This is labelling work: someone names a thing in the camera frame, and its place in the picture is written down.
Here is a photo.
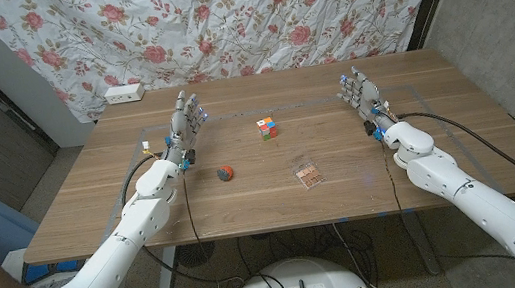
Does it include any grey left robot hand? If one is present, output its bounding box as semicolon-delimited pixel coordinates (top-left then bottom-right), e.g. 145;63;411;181
153;87;216;174

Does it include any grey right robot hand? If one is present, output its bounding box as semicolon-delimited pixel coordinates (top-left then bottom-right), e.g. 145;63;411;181
333;61;402;146

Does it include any clear eyeshadow palette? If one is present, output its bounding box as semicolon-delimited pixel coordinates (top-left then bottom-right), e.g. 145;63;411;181
289;152;328;193

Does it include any red and grey ball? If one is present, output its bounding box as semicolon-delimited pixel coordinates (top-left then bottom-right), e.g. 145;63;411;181
215;164;236;184

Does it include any multicoloured Rubik's cube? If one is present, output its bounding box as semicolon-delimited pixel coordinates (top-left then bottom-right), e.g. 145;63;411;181
255;115;280;143

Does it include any white power strip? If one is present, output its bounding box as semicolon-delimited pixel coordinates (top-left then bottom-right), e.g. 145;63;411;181
102;81;147;107

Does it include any floral backdrop cloth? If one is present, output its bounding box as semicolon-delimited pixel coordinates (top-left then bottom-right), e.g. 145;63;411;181
0;0;465;135

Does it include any black round floor object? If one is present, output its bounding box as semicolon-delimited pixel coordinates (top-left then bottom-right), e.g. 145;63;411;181
174;240;219;270

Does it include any white table leg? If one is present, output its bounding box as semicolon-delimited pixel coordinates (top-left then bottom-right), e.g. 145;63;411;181
148;245;183;288

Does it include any grey table leg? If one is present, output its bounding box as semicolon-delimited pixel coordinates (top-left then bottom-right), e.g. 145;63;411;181
401;209;442;279

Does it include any white floor box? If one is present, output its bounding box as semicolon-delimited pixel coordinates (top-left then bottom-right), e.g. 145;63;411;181
0;239;82;288

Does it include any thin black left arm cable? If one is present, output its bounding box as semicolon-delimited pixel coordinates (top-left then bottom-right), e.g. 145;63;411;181
180;170;221;288

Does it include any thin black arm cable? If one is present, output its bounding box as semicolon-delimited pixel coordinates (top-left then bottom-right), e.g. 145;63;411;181
379;137;406;220
180;170;221;288

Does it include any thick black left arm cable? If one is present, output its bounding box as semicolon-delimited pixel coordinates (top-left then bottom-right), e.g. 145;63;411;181
115;141;248;288

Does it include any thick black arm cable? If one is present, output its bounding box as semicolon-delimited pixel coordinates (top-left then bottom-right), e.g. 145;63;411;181
395;97;515;235
115;141;248;288

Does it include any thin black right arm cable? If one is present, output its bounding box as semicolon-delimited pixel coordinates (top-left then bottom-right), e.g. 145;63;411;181
379;137;406;220

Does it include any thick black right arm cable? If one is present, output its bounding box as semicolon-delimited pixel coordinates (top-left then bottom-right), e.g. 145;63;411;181
395;97;515;235

